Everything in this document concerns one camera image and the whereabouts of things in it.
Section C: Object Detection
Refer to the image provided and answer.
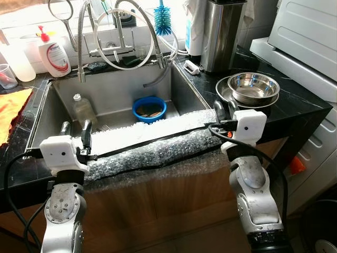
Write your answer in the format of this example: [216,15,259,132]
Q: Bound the orange plastic object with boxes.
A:
[289,155,307,176]

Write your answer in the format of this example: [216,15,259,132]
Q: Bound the steel flexible-neck filter tap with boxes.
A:
[115,0,170,70]

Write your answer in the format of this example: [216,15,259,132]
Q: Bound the green sponge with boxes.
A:
[120,57,143,66]

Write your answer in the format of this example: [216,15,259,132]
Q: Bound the blue plastic bowl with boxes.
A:
[132,96,168,124]

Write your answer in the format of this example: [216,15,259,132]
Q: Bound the small deep steel bowl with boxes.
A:
[227,72,281,104]

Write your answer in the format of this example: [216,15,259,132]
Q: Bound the white soap bottle red pump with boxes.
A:
[36,25,72,78]

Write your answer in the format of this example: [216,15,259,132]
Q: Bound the white washing machine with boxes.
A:
[250,0,337,214]

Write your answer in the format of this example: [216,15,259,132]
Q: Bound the clear plastic cup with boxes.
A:
[0,63,17,90]

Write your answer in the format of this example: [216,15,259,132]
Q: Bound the stainless steel utensil holder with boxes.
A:
[200,0,248,73]

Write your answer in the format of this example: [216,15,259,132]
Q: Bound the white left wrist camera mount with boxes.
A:
[39,135,91,176]

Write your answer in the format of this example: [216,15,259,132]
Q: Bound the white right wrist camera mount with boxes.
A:
[220,109,268,154]

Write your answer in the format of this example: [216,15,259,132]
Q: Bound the clear bottle yellowish liquid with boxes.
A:
[72,93,98,127]

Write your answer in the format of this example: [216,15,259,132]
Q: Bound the brown food scraps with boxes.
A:
[138,103,163,118]

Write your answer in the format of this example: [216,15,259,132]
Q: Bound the white coiled tube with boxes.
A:
[92,8,187,72]

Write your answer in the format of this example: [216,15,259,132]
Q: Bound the teal bottle brush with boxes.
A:
[153,0,173,36]

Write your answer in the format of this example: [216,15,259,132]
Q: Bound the translucent white jug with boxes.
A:
[0,37,36,83]

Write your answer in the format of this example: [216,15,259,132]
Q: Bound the round metal strainer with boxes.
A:
[47,0,80,53]

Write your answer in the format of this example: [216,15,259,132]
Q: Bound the clear bubble wrap sheet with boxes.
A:
[79,109,232,182]

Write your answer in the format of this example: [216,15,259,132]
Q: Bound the wooden cabinet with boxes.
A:
[0,134,289,253]

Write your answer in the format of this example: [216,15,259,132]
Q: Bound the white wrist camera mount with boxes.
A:
[220,109,268,154]
[39,135,91,176]

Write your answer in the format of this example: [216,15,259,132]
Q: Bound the steel flexible-neck sink faucet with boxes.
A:
[76,0,135,83]

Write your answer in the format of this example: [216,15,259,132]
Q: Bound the dark scouring pad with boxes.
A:
[84,62,108,73]

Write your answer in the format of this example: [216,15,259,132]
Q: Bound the white canister blue label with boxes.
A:
[184,0,207,57]

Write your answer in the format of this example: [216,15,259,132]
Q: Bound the stainless steel sink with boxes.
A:
[26,61,219,153]

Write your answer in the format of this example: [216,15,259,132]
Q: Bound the yellow cloth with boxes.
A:
[0,87,33,147]

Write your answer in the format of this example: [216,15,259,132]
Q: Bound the large shallow steel bowl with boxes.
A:
[215,74,281,109]

